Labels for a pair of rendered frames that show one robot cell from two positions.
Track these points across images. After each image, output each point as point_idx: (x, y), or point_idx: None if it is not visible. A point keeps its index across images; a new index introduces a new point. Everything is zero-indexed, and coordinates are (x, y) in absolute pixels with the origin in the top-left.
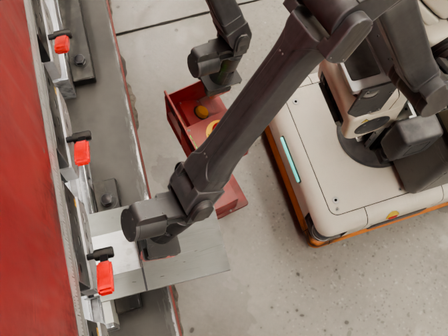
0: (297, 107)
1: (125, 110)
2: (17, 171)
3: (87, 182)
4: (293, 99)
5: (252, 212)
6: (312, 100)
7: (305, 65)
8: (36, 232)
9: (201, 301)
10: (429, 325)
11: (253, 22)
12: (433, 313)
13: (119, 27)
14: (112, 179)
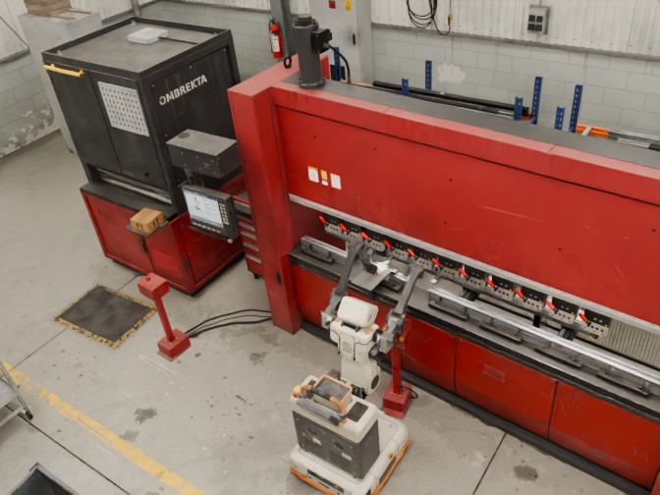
0: (388, 424)
1: (413, 305)
2: (373, 203)
3: (399, 278)
4: (392, 426)
5: None
6: (384, 431)
7: None
8: (367, 206)
9: None
10: (274, 422)
11: (457, 490)
12: (275, 427)
13: (509, 437)
14: (398, 290)
